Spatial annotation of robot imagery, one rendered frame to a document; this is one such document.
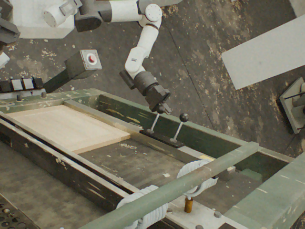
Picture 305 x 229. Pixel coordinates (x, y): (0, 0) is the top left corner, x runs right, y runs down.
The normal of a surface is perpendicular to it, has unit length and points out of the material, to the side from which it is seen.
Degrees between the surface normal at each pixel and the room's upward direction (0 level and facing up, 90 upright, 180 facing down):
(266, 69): 90
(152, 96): 90
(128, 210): 58
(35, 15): 23
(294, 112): 90
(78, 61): 90
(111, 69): 0
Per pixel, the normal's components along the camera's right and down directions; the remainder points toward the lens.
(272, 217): 0.11, -0.95
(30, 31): 0.54, 0.78
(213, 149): -0.65, 0.15
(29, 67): 0.69, -0.27
